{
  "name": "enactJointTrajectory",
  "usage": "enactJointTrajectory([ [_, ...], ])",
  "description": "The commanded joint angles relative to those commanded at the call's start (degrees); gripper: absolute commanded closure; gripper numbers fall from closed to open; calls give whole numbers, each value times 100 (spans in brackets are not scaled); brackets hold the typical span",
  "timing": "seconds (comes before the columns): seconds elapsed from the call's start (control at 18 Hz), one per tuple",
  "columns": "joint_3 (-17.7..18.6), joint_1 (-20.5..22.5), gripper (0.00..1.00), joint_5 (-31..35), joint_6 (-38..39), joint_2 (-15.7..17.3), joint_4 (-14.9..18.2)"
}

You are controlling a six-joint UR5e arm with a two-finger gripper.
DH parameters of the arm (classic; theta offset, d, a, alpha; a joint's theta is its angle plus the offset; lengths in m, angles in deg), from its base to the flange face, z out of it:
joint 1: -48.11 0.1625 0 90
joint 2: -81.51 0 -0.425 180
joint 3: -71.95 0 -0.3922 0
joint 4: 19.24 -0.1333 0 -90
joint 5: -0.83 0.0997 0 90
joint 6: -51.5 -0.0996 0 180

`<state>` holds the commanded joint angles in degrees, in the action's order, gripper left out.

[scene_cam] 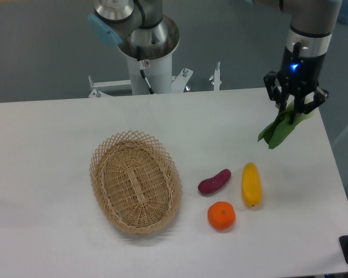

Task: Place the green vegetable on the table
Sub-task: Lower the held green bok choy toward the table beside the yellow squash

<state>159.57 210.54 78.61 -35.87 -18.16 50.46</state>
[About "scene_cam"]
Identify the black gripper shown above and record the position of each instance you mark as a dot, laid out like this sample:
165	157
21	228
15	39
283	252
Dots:
298	76

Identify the green leafy vegetable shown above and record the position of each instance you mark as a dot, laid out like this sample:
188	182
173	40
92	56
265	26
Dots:
282	126

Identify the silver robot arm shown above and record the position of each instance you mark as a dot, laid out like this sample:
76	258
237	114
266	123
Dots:
310	32

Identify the yellow mango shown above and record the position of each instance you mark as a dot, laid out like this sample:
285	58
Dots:
252	193

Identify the purple sweet potato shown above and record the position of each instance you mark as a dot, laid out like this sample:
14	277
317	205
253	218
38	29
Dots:
215	183

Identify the orange tangerine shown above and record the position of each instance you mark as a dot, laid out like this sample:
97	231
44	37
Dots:
221	215

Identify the oval wicker basket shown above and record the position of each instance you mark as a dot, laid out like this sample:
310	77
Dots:
135	182

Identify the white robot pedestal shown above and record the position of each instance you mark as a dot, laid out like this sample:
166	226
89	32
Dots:
148	53

